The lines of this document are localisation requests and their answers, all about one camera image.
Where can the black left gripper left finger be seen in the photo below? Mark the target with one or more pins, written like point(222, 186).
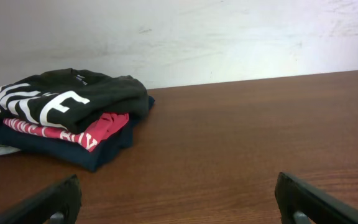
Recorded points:
point(57, 203)

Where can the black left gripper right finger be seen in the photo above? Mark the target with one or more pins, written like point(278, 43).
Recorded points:
point(300, 202)

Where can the red folded shirt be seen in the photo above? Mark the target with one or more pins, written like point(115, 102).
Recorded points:
point(107, 125)

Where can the navy folded shirt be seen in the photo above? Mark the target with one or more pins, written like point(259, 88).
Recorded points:
point(70, 152)

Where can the black Nike folded shirt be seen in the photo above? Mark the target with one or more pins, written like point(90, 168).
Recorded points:
point(72, 99)

